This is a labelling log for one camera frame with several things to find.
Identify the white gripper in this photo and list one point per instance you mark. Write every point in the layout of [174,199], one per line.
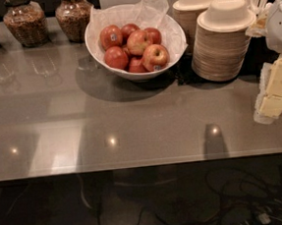
[279,23]

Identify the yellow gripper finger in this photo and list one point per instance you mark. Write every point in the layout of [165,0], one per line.
[271,106]

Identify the red-yellow apple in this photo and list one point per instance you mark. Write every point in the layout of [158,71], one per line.
[138,41]
[155,57]

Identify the red back right apple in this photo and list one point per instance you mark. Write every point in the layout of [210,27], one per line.
[155,34]

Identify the red apple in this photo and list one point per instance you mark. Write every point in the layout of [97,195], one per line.
[111,36]
[155,34]
[127,30]
[115,57]
[136,66]

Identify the white ceramic bowl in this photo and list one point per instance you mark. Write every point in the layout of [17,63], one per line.
[136,77]

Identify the red front bottom apple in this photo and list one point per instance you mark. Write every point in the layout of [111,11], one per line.
[136,66]

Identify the red back centre apple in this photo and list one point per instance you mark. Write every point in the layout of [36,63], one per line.
[127,30]

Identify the red front left apple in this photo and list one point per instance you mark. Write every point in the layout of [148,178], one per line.
[115,57]

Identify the red top left apple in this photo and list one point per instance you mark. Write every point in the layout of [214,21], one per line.
[111,36]

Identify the rear stack paper bowls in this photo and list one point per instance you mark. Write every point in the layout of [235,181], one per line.
[185,12]

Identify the white tissue paper liner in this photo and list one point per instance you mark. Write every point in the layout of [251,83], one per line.
[146,13]

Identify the right glass cereal jar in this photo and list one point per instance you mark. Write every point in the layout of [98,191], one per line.
[73,17]

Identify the glass cereal jar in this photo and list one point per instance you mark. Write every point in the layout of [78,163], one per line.
[26,22]
[73,17]

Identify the middle glass cereal jar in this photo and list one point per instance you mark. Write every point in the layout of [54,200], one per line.
[26,22]

